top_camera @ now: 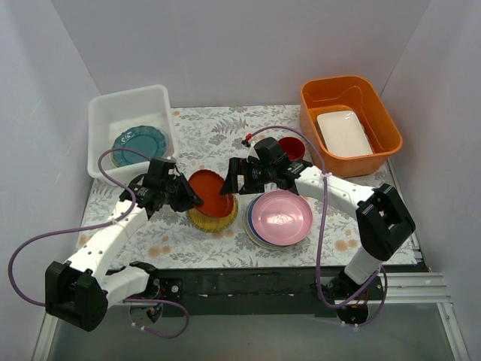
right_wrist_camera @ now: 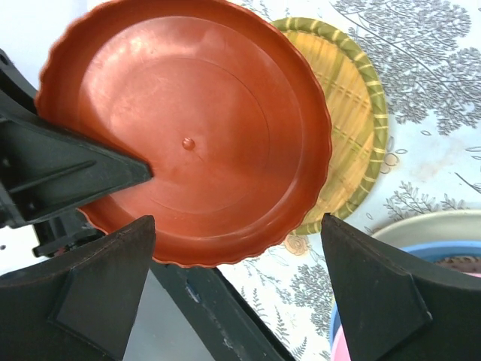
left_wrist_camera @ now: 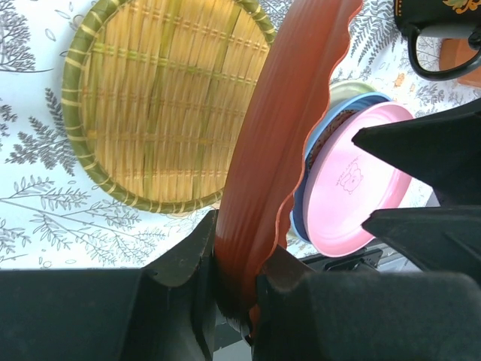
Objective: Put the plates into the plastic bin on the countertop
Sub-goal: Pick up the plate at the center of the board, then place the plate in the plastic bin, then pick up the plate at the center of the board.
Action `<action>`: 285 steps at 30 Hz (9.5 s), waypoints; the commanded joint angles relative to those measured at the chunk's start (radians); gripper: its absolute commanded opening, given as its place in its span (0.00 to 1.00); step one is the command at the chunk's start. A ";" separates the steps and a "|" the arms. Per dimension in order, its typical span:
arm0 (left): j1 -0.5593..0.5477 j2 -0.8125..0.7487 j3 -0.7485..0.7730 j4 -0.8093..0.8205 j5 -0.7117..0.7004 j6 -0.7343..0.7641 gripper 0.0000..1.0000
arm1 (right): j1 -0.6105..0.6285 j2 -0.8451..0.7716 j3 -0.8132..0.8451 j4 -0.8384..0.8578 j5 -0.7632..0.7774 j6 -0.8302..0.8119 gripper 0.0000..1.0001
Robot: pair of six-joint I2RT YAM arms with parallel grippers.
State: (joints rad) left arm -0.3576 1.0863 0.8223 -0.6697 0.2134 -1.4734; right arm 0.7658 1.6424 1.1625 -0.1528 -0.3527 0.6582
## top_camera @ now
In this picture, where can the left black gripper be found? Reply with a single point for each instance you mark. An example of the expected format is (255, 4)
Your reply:
(179, 192)

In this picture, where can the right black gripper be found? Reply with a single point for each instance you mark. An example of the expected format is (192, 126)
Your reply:
(243, 175)

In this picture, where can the red gold rimmed plate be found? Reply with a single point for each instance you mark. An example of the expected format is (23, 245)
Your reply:
(207, 185)

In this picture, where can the yellow woven round plate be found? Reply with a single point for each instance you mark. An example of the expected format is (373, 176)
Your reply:
(213, 224)

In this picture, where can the pink round plate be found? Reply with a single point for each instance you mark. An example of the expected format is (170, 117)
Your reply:
(280, 218)

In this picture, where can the teal scalloped plate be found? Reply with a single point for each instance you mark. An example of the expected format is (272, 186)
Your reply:
(147, 140)

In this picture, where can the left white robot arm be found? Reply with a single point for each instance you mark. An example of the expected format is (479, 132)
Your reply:
(80, 290)

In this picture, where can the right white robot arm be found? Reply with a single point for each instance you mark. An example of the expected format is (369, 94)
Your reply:
(384, 223)

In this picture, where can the white translucent plastic bin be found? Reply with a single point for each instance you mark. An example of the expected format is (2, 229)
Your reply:
(112, 114)

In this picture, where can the orange plastic bin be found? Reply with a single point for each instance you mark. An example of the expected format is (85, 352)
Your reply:
(349, 93)

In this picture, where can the floral table mat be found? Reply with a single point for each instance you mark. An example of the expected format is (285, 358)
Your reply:
(207, 138)

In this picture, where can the red black cup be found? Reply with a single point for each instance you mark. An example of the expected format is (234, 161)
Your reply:
(293, 148)

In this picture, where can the white rectangular plate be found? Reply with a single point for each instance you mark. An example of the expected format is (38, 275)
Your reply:
(343, 134)

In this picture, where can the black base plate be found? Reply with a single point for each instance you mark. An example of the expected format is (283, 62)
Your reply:
(238, 291)

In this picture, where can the aluminium rail frame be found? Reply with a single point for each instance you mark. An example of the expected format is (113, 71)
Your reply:
(416, 323)

